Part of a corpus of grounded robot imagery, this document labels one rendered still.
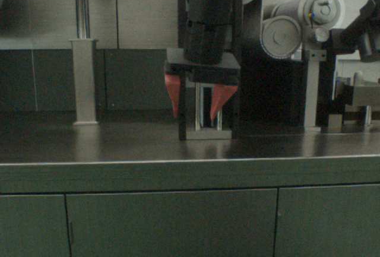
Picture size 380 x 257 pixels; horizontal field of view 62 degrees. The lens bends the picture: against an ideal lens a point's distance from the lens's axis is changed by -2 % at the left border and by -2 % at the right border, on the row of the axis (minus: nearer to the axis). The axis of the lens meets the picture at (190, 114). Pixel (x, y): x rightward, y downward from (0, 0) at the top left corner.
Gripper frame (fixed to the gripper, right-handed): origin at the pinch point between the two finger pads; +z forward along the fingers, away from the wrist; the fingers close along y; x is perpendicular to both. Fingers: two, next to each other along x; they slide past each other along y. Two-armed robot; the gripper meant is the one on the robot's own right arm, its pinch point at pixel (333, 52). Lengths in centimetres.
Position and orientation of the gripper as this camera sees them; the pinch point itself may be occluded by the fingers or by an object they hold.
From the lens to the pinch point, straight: 111.2
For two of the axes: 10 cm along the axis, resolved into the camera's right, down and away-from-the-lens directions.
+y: 10.0, -0.1, 0.7
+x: -0.3, -9.7, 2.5
